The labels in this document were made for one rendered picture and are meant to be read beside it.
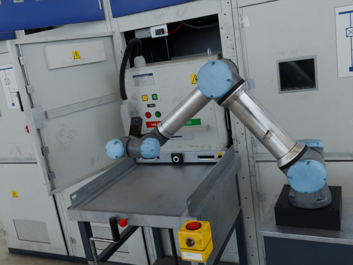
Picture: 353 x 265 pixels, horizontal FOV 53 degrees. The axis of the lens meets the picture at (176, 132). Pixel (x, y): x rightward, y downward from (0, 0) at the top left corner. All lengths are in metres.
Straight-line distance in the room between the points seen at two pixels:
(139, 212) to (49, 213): 1.45
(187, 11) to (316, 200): 1.11
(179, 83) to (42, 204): 1.52
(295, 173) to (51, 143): 1.18
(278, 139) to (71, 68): 1.16
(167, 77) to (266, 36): 0.51
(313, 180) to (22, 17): 1.62
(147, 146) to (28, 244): 2.02
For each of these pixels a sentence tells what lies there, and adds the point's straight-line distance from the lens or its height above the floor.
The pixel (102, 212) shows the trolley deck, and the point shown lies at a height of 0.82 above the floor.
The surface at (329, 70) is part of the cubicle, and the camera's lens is 1.76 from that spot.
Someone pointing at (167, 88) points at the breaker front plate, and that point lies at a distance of 1.83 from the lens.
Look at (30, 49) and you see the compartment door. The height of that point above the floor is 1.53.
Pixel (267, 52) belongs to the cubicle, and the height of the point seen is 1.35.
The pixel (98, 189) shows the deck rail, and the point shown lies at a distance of 1.78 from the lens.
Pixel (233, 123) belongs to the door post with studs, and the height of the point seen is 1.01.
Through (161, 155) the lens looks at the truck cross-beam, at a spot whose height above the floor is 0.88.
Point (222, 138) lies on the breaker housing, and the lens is 1.86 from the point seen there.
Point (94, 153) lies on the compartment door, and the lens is 2.00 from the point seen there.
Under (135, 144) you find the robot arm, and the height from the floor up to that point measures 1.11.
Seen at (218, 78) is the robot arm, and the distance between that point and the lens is 1.12.
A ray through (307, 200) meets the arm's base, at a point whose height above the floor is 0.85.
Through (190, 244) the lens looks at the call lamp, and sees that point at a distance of 1.10.
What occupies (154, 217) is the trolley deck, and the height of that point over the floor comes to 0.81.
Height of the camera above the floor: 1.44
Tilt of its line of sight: 13 degrees down
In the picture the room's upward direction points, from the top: 9 degrees counter-clockwise
